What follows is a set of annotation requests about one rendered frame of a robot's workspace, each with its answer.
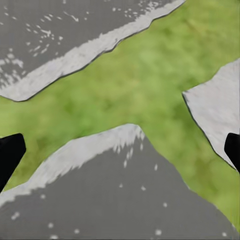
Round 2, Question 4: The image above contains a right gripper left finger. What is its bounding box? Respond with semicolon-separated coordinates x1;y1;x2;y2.
0;132;27;193

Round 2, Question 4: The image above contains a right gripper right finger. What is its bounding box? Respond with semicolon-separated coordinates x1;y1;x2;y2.
224;132;240;173

